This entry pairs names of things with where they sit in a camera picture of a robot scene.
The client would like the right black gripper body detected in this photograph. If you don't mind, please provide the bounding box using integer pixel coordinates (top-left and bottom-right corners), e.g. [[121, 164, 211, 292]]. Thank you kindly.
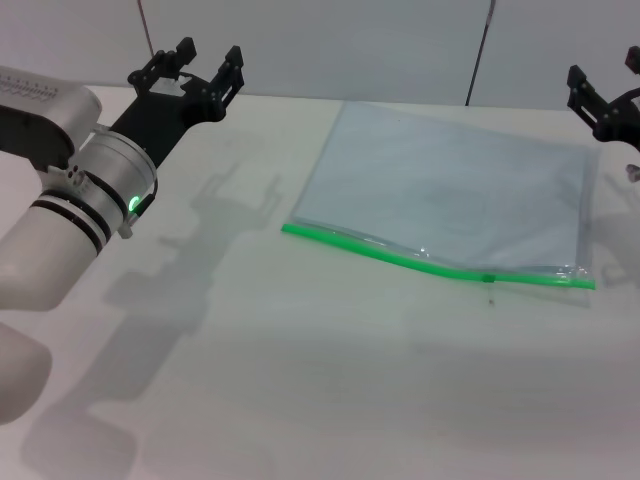
[[609, 87, 640, 151]]

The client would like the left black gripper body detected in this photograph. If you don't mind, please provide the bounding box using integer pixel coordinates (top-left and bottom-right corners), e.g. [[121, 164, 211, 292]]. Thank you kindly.
[[110, 73, 224, 169]]

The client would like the clear green-zip document bag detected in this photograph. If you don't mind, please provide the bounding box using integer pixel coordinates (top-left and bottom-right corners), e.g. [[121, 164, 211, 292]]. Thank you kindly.
[[280, 101, 601, 307]]

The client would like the left wrist silver vented box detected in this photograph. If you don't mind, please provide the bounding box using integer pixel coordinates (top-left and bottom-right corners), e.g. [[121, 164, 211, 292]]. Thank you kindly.
[[0, 64, 104, 174]]

